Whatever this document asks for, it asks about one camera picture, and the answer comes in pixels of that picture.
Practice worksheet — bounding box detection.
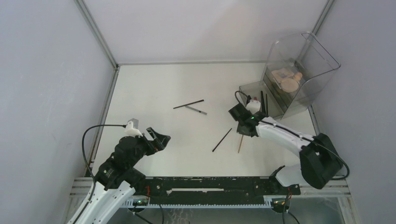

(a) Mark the clear acrylic makeup organizer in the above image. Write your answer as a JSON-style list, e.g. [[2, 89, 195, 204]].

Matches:
[[239, 32, 341, 119]]

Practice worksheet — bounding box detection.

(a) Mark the round beige sponge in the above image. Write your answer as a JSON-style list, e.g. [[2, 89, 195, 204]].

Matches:
[[280, 78, 299, 93]]

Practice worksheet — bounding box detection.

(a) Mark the black slim liner brush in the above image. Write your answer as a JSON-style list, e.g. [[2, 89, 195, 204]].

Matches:
[[212, 128, 233, 152]]

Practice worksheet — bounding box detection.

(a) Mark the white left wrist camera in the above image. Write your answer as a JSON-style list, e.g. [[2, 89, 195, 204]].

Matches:
[[124, 119, 143, 137]]

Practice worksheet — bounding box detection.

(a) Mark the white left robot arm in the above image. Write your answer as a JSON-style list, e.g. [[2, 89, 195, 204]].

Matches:
[[68, 125, 171, 224]]

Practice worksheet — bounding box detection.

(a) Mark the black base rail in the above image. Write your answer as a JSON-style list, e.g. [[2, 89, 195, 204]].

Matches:
[[134, 176, 301, 206]]

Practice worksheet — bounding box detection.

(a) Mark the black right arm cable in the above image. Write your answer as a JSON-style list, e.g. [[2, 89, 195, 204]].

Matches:
[[234, 90, 350, 224]]

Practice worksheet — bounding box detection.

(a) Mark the large black powder brush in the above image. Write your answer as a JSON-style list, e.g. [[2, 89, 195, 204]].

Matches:
[[260, 91, 267, 114]]

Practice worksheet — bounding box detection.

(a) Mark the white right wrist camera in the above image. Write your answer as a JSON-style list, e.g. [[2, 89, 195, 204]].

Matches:
[[246, 99, 262, 114]]

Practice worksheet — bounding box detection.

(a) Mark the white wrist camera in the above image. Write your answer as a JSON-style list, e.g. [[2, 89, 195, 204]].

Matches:
[[246, 99, 262, 114], [124, 119, 143, 137]]

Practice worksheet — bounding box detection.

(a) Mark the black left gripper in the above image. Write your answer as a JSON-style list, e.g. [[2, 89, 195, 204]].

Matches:
[[127, 127, 170, 168]]

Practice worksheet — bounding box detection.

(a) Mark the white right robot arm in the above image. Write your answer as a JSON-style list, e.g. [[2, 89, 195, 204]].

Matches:
[[228, 103, 350, 194]]

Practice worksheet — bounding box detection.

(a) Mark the gold slim pencil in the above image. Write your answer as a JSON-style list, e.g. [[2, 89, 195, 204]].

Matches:
[[238, 135, 244, 153]]

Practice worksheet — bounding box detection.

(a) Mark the beige beauty blender sponge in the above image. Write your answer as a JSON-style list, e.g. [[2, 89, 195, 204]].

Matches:
[[293, 72, 303, 82]]

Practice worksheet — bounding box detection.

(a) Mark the checkered eyeliner pencil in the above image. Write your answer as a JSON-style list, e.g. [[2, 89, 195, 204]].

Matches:
[[185, 105, 207, 115]]

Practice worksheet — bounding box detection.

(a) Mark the thin black angled brush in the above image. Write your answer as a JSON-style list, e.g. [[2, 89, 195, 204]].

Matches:
[[265, 94, 269, 115]]

